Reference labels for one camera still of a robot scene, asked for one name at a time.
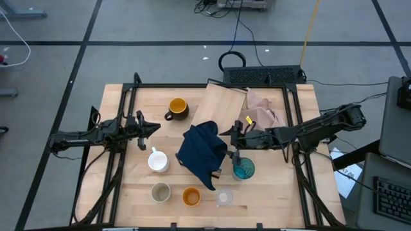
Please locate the white mug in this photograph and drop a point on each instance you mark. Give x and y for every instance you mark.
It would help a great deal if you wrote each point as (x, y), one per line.
(158, 161)

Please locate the teal plastic tumbler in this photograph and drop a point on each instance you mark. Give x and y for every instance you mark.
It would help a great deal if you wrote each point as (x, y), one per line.
(247, 171)

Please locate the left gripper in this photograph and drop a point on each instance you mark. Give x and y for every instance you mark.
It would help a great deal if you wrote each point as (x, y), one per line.
(136, 128)

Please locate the black desk device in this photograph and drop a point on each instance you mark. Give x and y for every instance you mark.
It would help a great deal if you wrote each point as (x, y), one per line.
(404, 96)

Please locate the orange cup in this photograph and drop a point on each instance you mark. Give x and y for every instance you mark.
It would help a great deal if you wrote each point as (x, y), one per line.
(191, 196)

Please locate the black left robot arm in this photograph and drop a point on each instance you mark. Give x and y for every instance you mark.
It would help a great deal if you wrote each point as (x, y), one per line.
(80, 138)

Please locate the grey metal desk foot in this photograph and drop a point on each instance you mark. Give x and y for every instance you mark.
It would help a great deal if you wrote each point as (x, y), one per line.
(8, 93)
(25, 14)

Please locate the navy blue cloth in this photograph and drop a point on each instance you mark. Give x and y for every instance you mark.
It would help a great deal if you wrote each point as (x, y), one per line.
(200, 150)

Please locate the black mug with yellow inside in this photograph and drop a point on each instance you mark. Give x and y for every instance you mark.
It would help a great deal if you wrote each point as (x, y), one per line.
(177, 109)

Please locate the cream tapered cup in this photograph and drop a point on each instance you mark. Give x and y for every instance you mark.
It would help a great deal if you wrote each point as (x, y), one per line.
(160, 192)

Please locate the clear plastic measuring cup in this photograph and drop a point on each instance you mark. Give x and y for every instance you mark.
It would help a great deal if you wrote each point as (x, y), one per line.
(224, 197)

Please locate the white paper sheet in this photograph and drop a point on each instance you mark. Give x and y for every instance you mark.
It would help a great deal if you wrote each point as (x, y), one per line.
(348, 183)

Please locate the black desk leg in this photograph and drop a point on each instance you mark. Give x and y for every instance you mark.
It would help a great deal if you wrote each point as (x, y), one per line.
(356, 155)

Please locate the wooden shelf with black frame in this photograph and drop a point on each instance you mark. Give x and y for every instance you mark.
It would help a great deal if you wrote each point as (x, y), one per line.
(218, 102)

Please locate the grey desk top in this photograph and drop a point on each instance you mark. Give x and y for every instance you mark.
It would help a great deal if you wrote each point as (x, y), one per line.
(393, 128)

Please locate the black chair caster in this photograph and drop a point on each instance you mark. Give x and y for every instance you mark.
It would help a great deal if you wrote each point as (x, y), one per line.
(3, 130)

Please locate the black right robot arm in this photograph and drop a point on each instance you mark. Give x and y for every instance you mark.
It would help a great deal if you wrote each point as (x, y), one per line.
(321, 123)

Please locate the small red object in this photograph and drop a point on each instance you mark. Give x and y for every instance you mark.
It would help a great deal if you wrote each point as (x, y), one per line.
(2, 59)

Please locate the grey desk with keyboard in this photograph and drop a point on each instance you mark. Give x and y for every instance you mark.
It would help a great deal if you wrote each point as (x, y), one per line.
(366, 192)

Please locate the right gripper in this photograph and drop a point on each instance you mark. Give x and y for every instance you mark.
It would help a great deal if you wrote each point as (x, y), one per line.
(245, 138)

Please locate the black grille computer case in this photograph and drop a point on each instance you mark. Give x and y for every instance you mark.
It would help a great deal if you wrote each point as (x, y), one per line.
(257, 75)

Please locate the black keyboard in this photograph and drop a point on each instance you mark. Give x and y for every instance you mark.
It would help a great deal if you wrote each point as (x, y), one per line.
(393, 200)

